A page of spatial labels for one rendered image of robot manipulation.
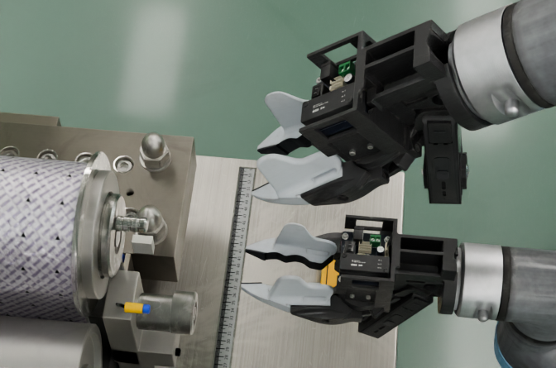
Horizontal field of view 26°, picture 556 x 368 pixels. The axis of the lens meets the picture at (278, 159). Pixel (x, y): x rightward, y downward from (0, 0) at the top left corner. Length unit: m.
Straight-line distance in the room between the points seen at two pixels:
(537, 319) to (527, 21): 0.49
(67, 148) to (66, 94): 1.34
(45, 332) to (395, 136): 0.38
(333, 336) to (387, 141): 0.59
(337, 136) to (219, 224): 0.65
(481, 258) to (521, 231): 1.37
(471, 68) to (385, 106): 0.07
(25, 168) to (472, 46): 0.44
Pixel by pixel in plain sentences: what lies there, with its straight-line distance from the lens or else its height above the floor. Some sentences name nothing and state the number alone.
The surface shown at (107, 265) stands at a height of 1.26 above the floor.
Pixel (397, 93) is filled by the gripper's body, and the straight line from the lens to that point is 0.84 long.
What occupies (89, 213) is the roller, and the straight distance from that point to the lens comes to 1.04.
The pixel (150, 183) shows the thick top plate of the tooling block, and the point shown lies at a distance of 1.37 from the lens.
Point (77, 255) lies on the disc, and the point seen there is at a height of 1.30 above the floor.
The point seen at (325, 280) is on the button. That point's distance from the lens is 1.43.
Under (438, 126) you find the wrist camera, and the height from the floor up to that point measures 1.49.
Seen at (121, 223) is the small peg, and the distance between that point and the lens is 1.06.
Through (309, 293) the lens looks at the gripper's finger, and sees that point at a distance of 1.21.
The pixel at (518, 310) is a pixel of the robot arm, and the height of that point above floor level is 1.12.
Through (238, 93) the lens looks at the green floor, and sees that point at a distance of 2.72.
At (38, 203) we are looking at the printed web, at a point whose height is 1.31.
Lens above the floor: 2.19
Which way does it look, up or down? 57 degrees down
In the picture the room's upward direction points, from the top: straight up
